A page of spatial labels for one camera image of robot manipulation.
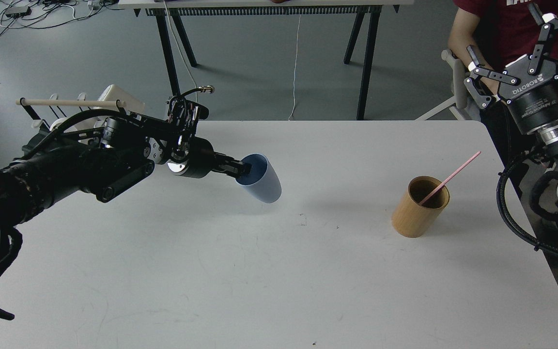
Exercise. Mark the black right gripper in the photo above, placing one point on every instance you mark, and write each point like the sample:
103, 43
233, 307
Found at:
538, 102

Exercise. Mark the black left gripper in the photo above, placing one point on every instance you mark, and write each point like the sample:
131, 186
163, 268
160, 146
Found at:
202, 159

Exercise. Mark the light blue plastic cup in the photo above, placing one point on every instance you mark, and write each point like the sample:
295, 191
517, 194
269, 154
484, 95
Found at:
261, 181

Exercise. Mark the pink chopstick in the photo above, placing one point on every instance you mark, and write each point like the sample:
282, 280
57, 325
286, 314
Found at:
448, 179

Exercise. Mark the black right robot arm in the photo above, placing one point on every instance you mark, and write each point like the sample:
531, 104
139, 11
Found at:
484, 86

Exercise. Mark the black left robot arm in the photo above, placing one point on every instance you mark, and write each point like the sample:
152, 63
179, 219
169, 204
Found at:
103, 150

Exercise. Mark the bamboo wooden cup holder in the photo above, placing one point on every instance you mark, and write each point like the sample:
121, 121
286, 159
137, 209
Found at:
411, 220

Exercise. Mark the person in red shirt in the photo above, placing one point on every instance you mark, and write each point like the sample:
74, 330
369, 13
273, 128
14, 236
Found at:
503, 30

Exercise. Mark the white chair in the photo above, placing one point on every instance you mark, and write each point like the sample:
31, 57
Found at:
460, 104

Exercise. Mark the white background table black legs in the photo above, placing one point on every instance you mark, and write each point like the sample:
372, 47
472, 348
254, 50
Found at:
259, 33

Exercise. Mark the black wire dish rack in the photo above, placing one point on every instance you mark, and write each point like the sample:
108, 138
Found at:
49, 113

